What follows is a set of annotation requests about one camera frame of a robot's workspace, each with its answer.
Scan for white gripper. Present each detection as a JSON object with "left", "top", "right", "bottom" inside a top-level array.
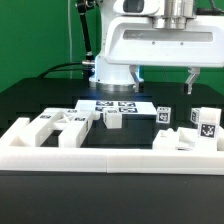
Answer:
[{"left": 101, "top": 16, "right": 224, "bottom": 95}]

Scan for white chair seat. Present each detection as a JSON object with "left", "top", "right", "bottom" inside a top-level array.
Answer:
[{"left": 152, "top": 126, "right": 224, "bottom": 152}]

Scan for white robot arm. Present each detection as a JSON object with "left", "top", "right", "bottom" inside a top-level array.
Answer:
[{"left": 89, "top": 0, "right": 224, "bottom": 94}]

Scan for white base tag plate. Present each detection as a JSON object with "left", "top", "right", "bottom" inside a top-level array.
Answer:
[{"left": 75, "top": 100, "right": 156, "bottom": 115}]

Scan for white U-shaped obstacle fence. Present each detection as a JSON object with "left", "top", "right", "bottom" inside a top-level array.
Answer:
[{"left": 0, "top": 118, "right": 224, "bottom": 175}]

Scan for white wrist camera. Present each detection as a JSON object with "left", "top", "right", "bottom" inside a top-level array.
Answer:
[{"left": 113, "top": 0, "right": 160, "bottom": 16}]

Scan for black power cables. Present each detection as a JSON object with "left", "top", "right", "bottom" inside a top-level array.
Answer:
[{"left": 37, "top": 61, "right": 96, "bottom": 80}]

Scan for white chair back frame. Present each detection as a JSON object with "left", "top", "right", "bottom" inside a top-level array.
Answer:
[{"left": 24, "top": 108, "right": 100, "bottom": 148}]

